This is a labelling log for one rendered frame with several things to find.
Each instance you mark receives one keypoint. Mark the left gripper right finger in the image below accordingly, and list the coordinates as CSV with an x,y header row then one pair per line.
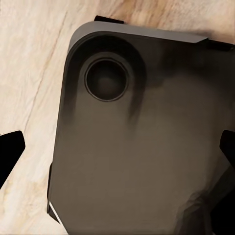
x,y
227,146

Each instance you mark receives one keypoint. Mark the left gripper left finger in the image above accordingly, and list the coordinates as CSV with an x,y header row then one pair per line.
x,y
12,146

